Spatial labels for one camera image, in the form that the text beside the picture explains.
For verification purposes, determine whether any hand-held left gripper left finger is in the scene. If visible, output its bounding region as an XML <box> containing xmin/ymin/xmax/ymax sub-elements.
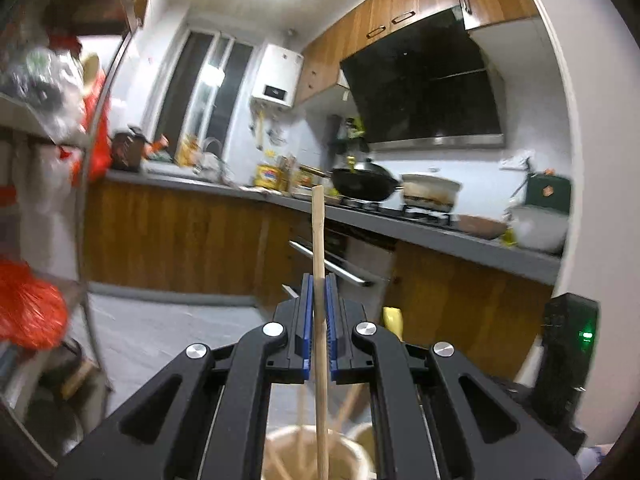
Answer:
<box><xmin>52</xmin><ymin>274</ymin><xmax>316</xmax><ymax>480</ymax></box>

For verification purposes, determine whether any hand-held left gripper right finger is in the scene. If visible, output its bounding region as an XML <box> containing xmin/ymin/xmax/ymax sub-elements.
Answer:
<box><xmin>325</xmin><ymin>274</ymin><xmax>583</xmax><ymax>480</ymax></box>

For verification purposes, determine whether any wooden chopstick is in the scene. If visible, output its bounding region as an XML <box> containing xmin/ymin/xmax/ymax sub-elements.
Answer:
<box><xmin>310</xmin><ymin>185</ymin><xmax>331</xmax><ymax>480</ymax></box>
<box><xmin>331</xmin><ymin>385</ymin><xmax>367</xmax><ymax>433</ymax></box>
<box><xmin>264</xmin><ymin>444</ymin><xmax>293</xmax><ymax>480</ymax></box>

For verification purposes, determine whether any gold spoon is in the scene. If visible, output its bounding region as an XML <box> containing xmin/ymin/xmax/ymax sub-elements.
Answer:
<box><xmin>382</xmin><ymin>307</ymin><xmax>405</xmax><ymax>342</ymax></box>

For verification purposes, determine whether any white ceramic jar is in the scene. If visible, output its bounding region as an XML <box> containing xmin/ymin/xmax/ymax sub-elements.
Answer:
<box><xmin>352</xmin><ymin>423</ymin><xmax>376</xmax><ymax>478</ymax></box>
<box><xmin>260</xmin><ymin>424</ymin><xmax>375</xmax><ymax>480</ymax></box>

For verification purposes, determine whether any steel built-in oven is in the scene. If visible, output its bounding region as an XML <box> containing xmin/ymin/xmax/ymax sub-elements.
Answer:
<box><xmin>282</xmin><ymin>227</ymin><xmax>397</xmax><ymax>323</ymax></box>

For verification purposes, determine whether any wooden base cabinet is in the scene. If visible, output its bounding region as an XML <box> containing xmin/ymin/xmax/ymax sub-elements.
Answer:
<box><xmin>81</xmin><ymin>170</ymin><xmax>563</xmax><ymax>383</ymax></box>

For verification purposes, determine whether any brown bowl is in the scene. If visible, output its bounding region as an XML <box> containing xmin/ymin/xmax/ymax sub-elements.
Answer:
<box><xmin>456</xmin><ymin>213</ymin><xmax>509</xmax><ymax>241</ymax></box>

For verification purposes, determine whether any green box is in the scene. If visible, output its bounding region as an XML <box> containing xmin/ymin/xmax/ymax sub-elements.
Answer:
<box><xmin>526</xmin><ymin>172</ymin><xmax>573</xmax><ymax>217</ymax></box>

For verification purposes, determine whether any gas stove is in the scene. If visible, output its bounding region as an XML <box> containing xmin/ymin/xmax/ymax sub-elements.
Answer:
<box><xmin>339</xmin><ymin>196</ymin><xmax>460</xmax><ymax>227</ymax></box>

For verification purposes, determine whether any white casserole pot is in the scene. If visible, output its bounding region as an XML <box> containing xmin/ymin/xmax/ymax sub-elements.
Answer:
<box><xmin>401</xmin><ymin>173</ymin><xmax>464</xmax><ymax>212</ymax></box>

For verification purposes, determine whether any black wok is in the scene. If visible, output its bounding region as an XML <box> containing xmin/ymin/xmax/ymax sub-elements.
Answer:
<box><xmin>300</xmin><ymin>159</ymin><xmax>405</xmax><ymax>203</ymax></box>

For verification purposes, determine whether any yellow cooking oil bottle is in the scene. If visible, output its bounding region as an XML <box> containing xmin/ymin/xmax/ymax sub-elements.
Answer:
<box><xmin>253</xmin><ymin>162</ymin><xmax>282</xmax><ymax>192</ymax></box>

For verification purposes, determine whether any crumpled red plastic bag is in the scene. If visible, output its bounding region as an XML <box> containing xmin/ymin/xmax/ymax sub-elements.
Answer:
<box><xmin>0</xmin><ymin>256</ymin><xmax>69</xmax><ymax>352</ymax></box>

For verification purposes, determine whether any steel sink faucet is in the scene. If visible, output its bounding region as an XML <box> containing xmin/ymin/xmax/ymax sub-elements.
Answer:
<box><xmin>201</xmin><ymin>137</ymin><xmax>224</xmax><ymax>172</ymax></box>

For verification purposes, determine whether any dark jar on counter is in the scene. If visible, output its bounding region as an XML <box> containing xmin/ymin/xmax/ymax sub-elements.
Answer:
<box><xmin>110</xmin><ymin>126</ymin><xmax>147</xmax><ymax>173</ymax></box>

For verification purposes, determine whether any white plastic bag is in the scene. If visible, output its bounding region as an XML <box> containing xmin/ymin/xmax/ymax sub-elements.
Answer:
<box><xmin>27</xmin><ymin>144</ymin><xmax>77</xmax><ymax>266</ymax></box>

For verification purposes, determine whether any metal shelf rack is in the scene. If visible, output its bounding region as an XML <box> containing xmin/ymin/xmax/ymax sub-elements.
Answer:
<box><xmin>0</xmin><ymin>0</ymin><xmax>147</xmax><ymax>463</ymax></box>

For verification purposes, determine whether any hanging red plastic bag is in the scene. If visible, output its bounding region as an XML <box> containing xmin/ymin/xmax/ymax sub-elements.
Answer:
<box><xmin>80</xmin><ymin>71</ymin><xmax>113</xmax><ymax>183</ymax></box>

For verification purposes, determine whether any kitchen window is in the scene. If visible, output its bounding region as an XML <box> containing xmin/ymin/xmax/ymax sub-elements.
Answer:
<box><xmin>149</xmin><ymin>29</ymin><xmax>257</xmax><ymax>163</ymax></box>

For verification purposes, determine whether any black range hood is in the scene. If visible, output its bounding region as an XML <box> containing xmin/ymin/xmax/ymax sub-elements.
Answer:
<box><xmin>339</xmin><ymin>6</ymin><xmax>507</xmax><ymax>152</ymax></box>

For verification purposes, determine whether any white water heater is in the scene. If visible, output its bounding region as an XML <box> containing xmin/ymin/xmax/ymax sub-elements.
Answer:
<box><xmin>249</xmin><ymin>43</ymin><xmax>305</xmax><ymax>109</ymax></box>

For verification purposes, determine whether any clear plastic bag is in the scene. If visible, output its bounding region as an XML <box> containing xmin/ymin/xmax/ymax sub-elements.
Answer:
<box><xmin>0</xmin><ymin>46</ymin><xmax>87</xmax><ymax>142</ymax></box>

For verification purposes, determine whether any wooden wall cabinet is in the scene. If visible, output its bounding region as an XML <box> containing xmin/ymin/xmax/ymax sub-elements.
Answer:
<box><xmin>294</xmin><ymin>0</ymin><xmax>542</xmax><ymax>107</ymax></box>

